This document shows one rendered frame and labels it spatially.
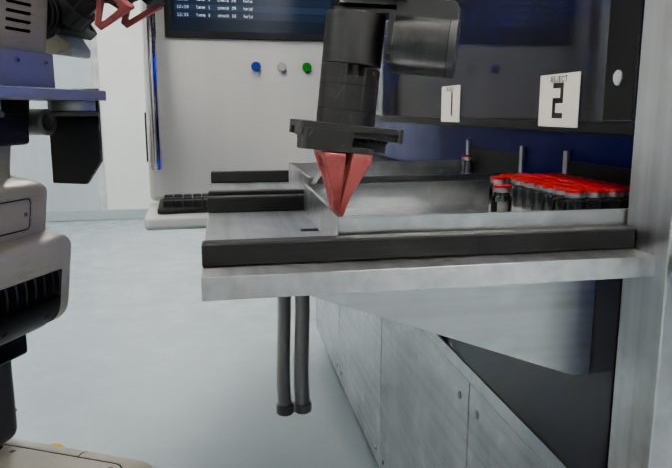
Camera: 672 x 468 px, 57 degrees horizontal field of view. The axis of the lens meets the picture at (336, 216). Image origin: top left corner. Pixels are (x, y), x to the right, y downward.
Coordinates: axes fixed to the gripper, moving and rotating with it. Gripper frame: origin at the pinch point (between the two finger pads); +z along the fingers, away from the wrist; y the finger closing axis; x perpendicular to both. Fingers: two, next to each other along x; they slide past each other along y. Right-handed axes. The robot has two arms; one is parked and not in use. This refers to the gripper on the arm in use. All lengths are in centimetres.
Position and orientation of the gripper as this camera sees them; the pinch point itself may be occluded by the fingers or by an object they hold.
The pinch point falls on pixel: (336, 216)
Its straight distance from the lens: 61.8
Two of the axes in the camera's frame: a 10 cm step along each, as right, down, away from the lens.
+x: -1.9, -1.7, 9.7
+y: 9.8, 0.7, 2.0
